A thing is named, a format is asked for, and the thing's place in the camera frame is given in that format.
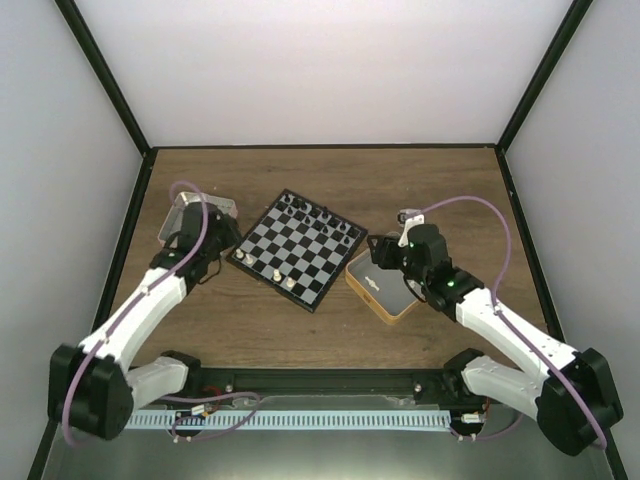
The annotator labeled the black mounting rail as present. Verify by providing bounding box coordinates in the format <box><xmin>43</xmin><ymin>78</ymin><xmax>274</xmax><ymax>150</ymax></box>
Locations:
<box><xmin>185</xmin><ymin>367</ymin><xmax>487</xmax><ymax>409</ymax></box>

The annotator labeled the yellow metal tin box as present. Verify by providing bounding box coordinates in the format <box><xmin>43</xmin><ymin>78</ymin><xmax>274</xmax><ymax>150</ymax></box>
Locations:
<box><xmin>345</xmin><ymin>251</ymin><xmax>419</xmax><ymax>325</ymax></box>

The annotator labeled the pink metal tin tray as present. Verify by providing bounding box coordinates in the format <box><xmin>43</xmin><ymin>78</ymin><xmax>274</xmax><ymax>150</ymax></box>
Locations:
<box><xmin>157</xmin><ymin>191</ymin><xmax>238</xmax><ymax>244</ymax></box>

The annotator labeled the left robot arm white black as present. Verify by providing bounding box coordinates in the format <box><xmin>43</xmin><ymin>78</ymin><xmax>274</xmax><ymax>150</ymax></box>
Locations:
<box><xmin>47</xmin><ymin>202</ymin><xmax>241</xmax><ymax>442</ymax></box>

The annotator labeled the white piece lying in tin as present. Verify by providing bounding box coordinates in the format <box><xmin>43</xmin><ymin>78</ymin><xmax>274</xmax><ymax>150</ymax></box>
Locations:
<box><xmin>364</xmin><ymin>276</ymin><xmax>380</xmax><ymax>291</ymax></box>

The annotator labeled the black white chess board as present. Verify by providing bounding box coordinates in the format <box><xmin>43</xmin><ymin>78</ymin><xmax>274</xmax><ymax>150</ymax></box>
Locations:
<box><xmin>226</xmin><ymin>189</ymin><xmax>368</xmax><ymax>313</ymax></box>

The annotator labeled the light blue slotted cable duct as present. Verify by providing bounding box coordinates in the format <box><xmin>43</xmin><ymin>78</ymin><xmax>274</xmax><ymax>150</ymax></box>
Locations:
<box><xmin>126</xmin><ymin>410</ymin><xmax>451</xmax><ymax>432</ymax></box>

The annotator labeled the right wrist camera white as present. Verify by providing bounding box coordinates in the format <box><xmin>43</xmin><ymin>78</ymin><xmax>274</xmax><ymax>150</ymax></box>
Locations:
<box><xmin>397</xmin><ymin>209</ymin><xmax>424</xmax><ymax>248</ymax></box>

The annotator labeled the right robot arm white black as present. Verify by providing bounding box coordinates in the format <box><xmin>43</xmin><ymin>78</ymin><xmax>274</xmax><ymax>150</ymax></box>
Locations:
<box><xmin>367</xmin><ymin>217</ymin><xmax>624</xmax><ymax>456</ymax></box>

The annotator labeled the black enclosure frame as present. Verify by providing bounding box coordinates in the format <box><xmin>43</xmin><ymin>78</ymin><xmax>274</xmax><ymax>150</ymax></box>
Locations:
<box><xmin>24</xmin><ymin>0</ymin><xmax>631</xmax><ymax>480</ymax></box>

